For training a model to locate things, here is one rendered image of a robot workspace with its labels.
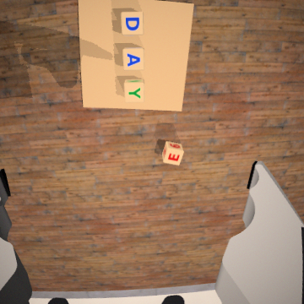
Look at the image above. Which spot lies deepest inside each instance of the beige letter block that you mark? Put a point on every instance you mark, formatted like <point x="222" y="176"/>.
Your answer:
<point x="133" y="58"/>
<point x="134" y="90"/>
<point x="172" y="153"/>
<point x="132" y="23"/>

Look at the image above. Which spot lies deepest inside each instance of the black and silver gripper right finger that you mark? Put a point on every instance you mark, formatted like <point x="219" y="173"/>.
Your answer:
<point x="264" y="264"/>

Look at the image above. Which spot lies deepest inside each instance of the peach square mat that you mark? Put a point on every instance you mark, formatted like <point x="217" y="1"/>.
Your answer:
<point x="167" y="31"/>

